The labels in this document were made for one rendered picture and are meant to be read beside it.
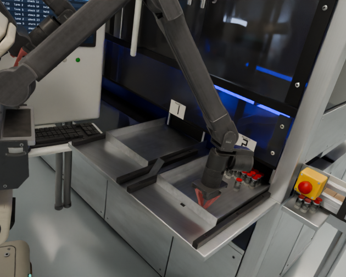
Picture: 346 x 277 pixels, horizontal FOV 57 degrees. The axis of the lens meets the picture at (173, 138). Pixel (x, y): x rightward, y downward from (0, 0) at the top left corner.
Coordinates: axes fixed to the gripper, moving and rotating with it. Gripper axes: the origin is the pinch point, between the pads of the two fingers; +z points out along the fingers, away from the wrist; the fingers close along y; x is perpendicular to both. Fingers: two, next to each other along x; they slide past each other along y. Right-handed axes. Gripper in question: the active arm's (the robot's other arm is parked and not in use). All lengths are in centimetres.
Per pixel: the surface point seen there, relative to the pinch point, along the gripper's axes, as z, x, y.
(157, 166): -1.4, 23.3, 2.8
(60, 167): 42, 98, 11
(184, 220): 3.0, 1.3, -5.7
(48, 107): 2, 89, -4
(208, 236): 1.1, -8.2, -7.2
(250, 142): -15.9, 3.9, 26.6
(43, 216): 90, 116, 14
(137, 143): 1.2, 44.1, 12.1
